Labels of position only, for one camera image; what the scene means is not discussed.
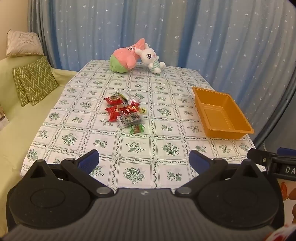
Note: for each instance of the pink starfish plush toy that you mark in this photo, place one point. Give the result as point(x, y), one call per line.
point(122, 60)

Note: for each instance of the yellow green candy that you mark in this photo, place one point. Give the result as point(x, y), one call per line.
point(143, 110)

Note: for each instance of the red white printed clothing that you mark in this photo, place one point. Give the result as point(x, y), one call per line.
point(282, 234)

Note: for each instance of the clear printed snack packet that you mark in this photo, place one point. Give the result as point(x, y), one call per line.
point(129, 119)

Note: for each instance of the green zigzag pillow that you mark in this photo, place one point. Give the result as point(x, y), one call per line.
point(38, 80)
point(18, 83)

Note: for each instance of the light green sofa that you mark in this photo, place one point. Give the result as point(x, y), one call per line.
point(16, 143)

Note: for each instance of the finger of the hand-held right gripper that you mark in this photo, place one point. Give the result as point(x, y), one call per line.
point(288, 151)
point(259, 157)

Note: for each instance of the orange printed cloth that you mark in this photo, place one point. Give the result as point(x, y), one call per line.
point(285, 190)

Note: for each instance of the small red snack packet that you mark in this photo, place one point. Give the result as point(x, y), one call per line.
point(111, 99)

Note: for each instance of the printed paper box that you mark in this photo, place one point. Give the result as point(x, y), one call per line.
point(3, 118)

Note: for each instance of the orange plastic tray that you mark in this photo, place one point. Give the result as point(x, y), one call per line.
point(222, 115)

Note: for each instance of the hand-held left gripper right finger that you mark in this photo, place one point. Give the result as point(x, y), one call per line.
point(198, 160)

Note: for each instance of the white rabbit plush toy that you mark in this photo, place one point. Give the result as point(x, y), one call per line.
point(149, 58)

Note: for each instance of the red white candy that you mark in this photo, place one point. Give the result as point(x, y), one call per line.
point(134, 101)

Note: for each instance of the grey cover with lace trim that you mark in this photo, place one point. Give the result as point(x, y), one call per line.
point(286, 125)

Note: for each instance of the blue star curtain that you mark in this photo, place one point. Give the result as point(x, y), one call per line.
point(185, 34)

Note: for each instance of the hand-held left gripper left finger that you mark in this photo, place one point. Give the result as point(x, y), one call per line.
point(89, 160)

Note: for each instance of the red foil candy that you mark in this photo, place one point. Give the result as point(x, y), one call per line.
point(128, 108)

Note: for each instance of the square red snack packet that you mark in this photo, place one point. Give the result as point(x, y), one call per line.
point(113, 111)

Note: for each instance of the beige pillow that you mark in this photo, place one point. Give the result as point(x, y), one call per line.
point(23, 44)

